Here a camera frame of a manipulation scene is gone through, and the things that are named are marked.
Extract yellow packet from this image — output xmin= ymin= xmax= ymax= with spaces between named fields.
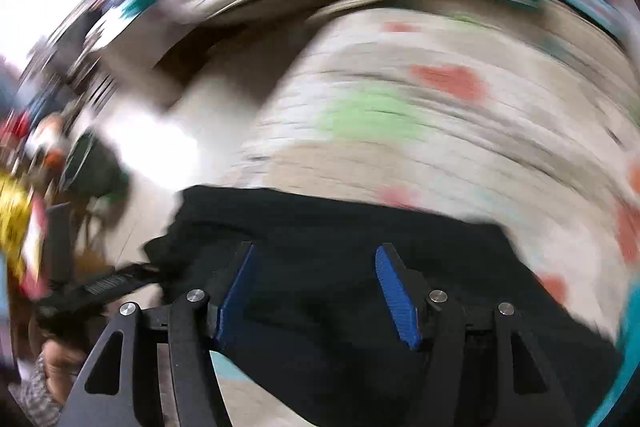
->
xmin=0 ymin=171 xmax=37 ymax=280

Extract person's left forearm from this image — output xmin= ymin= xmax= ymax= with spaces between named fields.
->
xmin=6 ymin=353 xmax=67 ymax=427

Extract dark green cloth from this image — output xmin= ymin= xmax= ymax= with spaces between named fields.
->
xmin=61 ymin=131 xmax=132 ymax=204

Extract heart printed blanket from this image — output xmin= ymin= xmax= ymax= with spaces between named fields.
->
xmin=170 ymin=0 xmax=640 ymax=427

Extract black pants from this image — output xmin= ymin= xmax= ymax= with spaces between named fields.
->
xmin=144 ymin=186 xmax=623 ymax=427

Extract person's left hand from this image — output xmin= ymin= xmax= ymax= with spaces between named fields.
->
xmin=41 ymin=338 xmax=90 ymax=385

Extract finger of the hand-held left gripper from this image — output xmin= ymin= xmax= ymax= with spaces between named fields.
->
xmin=126 ymin=261 xmax=167 ymax=289

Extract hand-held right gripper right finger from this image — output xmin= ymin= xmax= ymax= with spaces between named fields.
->
xmin=375 ymin=243 xmax=592 ymax=427

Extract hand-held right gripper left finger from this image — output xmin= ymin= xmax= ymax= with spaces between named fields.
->
xmin=59 ymin=242 xmax=257 ymax=427

